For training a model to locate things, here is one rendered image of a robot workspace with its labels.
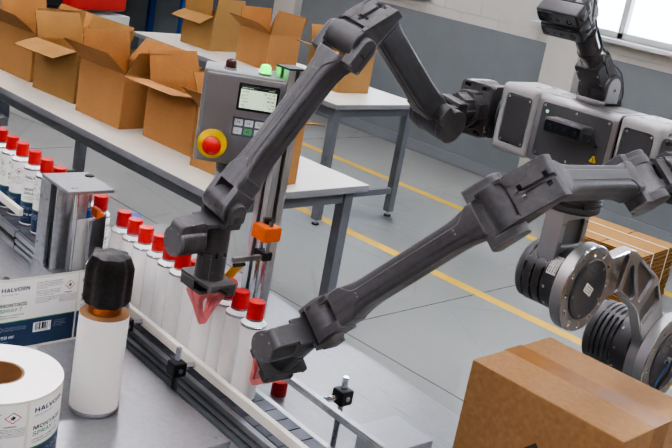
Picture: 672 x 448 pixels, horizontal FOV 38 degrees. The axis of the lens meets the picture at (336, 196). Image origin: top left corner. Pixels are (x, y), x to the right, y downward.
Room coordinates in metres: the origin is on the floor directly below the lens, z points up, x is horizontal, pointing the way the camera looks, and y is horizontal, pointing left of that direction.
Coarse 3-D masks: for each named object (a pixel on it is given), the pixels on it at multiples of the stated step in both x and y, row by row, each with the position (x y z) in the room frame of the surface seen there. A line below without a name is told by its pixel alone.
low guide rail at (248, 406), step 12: (132, 312) 1.96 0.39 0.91; (144, 324) 1.92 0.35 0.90; (156, 336) 1.88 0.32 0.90; (168, 336) 1.86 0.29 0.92; (192, 360) 1.78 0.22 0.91; (204, 372) 1.75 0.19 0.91; (216, 384) 1.72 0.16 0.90; (228, 384) 1.70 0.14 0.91; (228, 396) 1.69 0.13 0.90; (240, 396) 1.66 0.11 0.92; (252, 408) 1.63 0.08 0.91; (264, 420) 1.60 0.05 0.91; (276, 432) 1.57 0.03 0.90; (288, 432) 1.56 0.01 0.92; (288, 444) 1.55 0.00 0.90; (300, 444) 1.53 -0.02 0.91
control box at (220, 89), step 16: (208, 64) 1.96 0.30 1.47; (224, 64) 2.00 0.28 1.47; (208, 80) 1.91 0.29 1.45; (224, 80) 1.92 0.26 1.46; (240, 80) 1.92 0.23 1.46; (256, 80) 1.93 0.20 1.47; (272, 80) 1.94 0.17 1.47; (208, 96) 1.91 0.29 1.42; (224, 96) 1.92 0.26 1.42; (208, 112) 1.91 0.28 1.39; (224, 112) 1.92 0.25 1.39; (240, 112) 1.92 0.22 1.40; (208, 128) 1.91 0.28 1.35; (224, 128) 1.92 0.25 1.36; (224, 144) 1.92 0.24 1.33; (240, 144) 1.92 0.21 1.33; (208, 160) 1.92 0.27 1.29; (224, 160) 1.92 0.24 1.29
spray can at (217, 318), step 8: (232, 296) 1.79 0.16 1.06; (224, 304) 1.78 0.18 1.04; (216, 312) 1.78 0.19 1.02; (224, 312) 1.78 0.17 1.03; (216, 320) 1.78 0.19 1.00; (216, 328) 1.78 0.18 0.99; (208, 336) 1.80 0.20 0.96; (216, 336) 1.78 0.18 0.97; (208, 344) 1.79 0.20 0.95; (216, 344) 1.78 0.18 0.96; (208, 352) 1.79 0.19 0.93; (216, 352) 1.78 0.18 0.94; (208, 360) 1.79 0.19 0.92; (216, 360) 1.78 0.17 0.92
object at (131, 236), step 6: (132, 222) 2.05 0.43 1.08; (138, 222) 2.06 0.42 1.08; (132, 228) 2.05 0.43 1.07; (138, 228) 2.06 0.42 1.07; (126, 234) 2.06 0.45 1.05; (132, 234) 2.05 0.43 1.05; (126, 240) 2.05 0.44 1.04; (132, 240) 2.05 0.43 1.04; (126, 246) 2.05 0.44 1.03; (132, 246) 2.05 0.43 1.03
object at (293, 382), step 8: (296, 384) 1.66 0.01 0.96; (304, 384) 1.66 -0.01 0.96; (304, 392) 1.65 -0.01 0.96; (312, 392) 1.64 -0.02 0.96; (312, 400) 1.63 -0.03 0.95; (320, 400) 1.61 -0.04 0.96; (328, 408) 1.59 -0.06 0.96; (336, 408) 1.59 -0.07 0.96; (336, 416) 1.58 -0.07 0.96; (344, 416) 1.57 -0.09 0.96; (344, 424) 1.56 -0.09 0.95; (352, 424) 1.55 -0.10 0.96; (360, 432) 1.53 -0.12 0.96; (368, 432) 1.53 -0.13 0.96; (368, 440) 1.51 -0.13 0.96; (376, 440) 1.51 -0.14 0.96
